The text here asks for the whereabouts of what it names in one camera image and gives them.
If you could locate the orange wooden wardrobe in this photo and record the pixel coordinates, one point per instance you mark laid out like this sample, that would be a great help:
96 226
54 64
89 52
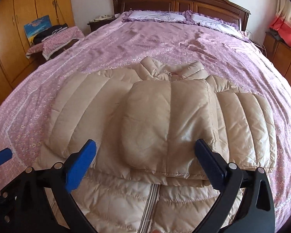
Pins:
14 15

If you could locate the purple ruffled pillow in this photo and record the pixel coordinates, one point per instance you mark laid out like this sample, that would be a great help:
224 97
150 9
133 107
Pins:
155 16
215 24

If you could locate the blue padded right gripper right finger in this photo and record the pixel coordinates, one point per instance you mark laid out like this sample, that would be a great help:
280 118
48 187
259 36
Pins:
256 210

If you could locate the left purple ruffled pillow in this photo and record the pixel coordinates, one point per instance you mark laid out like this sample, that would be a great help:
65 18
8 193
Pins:
155 16

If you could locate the pink cloth covered stool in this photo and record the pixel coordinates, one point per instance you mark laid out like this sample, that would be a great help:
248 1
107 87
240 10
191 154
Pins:
55 42

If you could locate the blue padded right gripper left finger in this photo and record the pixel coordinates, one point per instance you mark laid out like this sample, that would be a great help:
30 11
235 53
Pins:
33 212

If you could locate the pink floral bedspread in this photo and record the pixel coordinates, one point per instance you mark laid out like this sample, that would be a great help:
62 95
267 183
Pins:
25 113

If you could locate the blue painting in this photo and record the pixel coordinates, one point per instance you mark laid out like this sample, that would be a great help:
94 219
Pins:
35 27

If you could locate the brown wooden side cabinet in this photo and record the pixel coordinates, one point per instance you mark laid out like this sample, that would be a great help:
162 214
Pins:
279 53

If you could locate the right purple ruffled pillow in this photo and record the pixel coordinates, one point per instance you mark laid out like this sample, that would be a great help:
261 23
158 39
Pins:
215 24

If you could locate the red and cream curtain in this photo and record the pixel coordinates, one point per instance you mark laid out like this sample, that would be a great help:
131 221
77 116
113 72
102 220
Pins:
282 20

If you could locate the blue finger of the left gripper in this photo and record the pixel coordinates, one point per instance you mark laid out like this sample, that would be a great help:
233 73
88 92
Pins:
5 155

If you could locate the beige quilted down jacket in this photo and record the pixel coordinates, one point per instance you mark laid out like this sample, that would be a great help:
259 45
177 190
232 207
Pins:
145 120

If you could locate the dark wooden headboard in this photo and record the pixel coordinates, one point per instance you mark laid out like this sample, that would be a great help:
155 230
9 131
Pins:
222 9

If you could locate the black clothes on stool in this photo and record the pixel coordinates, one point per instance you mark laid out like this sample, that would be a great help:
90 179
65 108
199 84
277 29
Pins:
48 32

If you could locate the dark bedside table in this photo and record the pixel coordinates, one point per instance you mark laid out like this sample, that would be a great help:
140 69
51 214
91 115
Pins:
94 25

